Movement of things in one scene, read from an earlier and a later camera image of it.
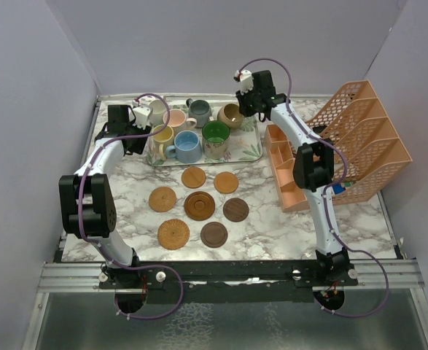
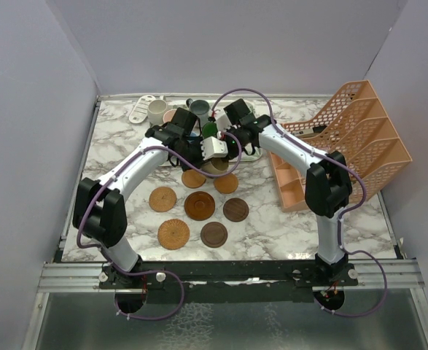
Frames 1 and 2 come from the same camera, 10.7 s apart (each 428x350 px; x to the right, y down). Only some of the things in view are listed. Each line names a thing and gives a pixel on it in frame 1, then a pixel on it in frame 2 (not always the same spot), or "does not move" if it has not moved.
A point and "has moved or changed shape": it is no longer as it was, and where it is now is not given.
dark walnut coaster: [235, 209] does not move
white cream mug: [159, 109] does not move
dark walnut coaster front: [214, 234] does not move
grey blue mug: [199, 110] does not move
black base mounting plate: [227, 281] does not move
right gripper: [240, 100] to [230, 129]
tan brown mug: [230, 114] has moved or changed shape
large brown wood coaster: [199, 205] does not move
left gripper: [138, 146] to [199, 162]
